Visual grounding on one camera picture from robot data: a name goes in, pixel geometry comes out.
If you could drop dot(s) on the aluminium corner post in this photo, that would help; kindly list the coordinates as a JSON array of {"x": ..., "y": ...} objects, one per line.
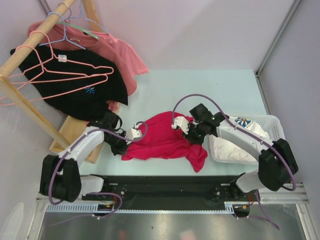
[{"x": 278, "y": 36}]

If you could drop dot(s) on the white laundry basket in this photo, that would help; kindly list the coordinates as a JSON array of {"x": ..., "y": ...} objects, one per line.
[{"x": 272, "y": 125}]

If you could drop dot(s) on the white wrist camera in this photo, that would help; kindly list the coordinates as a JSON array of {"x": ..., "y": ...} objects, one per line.
[
  {"x": 134, "y": 134},
  {"x": 180, "y": 122}
]

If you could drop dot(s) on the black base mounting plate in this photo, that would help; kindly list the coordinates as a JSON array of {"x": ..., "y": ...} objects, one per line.
[{"x": 171, "y": 192}]

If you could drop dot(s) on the wooden clothes rack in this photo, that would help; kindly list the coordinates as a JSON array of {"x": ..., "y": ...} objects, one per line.
[{"x": 71, "y": 126}]

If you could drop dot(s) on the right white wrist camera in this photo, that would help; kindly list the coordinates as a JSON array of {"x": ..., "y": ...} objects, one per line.
[{"x": 180, "y": 122}]

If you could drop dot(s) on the lower pink wire hanger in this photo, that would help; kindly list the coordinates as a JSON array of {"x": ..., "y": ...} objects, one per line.
[{"x": 87, "y": 87}]

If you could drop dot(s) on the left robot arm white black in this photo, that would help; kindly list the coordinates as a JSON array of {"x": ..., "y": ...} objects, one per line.
[{"x": 60, "y": 175}]

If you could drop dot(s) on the magenta t shirt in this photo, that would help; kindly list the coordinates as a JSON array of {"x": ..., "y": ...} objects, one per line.
[{"x": 163, "y": 142}]

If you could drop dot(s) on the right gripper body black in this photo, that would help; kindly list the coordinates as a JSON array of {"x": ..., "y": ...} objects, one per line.
[{"x": 196, "y": 133}]

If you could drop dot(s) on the blue wire hanger rear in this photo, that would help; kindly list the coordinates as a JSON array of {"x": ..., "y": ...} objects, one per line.
[{"x": 84, "y": 13}]

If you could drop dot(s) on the pink wire hanger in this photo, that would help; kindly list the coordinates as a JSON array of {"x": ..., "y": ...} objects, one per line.
[
  {"x": 63, "y": 61},
  {"x": 87, "y": 87}
]

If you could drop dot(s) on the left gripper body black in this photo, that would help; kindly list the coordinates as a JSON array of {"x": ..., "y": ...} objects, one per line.
[{"x": 116, "y": 143}]

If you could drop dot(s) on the white t shirt in basket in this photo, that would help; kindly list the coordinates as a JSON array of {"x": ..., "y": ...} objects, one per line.
[{"x": 225, "y": 151}]

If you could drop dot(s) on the white slotted cable duct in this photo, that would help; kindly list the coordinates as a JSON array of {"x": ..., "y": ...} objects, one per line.
[{"x": 100, "y": 208}]

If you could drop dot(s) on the upper pink wire hanger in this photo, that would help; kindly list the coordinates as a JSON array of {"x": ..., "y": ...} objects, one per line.
[{"x": 63, "y": 61}]

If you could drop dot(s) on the green plastic hanger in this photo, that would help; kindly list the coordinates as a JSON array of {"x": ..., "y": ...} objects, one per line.
[{"x": 73, "y": 30}]

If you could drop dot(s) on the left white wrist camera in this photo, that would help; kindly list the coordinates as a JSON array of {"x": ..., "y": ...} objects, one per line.
[{"x": 134, "y": 134}]

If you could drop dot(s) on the black t shirt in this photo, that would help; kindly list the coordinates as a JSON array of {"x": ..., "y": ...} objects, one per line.
[{"x": 79, "y": 83}]

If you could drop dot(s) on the salmon pink t shirt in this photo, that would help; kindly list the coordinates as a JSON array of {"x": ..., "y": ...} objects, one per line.
[{"x": 120, "y": 53}]

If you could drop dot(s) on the blue wire hanger front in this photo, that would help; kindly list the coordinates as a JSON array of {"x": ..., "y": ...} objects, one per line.
[{"x": 65, "y": 38}]

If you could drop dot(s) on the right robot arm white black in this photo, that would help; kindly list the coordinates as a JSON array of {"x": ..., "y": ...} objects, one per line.
[{"x": 276, "y": 162}]

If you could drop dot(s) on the blue wire hanger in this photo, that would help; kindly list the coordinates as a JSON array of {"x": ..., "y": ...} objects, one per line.
[
  {"x": 84, "y": 13},
  {"x": 65, "y": 38}
]

